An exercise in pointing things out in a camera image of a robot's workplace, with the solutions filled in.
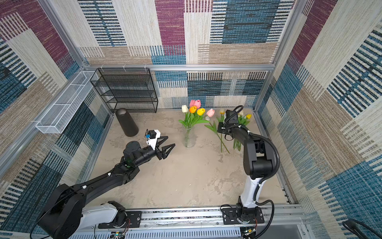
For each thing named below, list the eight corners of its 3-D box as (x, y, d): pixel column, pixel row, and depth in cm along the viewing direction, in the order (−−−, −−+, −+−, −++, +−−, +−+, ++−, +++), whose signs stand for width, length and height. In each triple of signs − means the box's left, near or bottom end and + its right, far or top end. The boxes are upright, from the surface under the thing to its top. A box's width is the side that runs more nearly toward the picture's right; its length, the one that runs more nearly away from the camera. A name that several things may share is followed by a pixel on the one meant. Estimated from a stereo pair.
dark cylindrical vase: (125, 136, 108) (113, 117, 92) (128, 127, 113) (117, 108, 97) (137, 136, 108) (127, 117, 92) (139, 127, 113) (131, 108, 97)
